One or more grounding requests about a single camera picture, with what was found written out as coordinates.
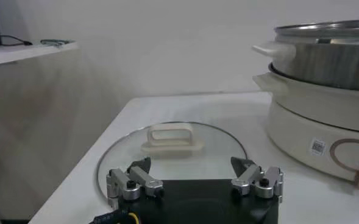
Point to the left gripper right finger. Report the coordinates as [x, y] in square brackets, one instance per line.
[252, 176]

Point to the white side table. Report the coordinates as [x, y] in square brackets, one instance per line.
[20, 53]

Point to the steel steamer pot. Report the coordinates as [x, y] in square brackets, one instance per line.
[298, 121]

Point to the stainless steel steamer basket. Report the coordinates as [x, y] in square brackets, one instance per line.
[328, 64]

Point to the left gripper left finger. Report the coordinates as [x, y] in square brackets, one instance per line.
[136, 178]

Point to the green tool with grey card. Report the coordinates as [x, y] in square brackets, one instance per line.
[55, 42]

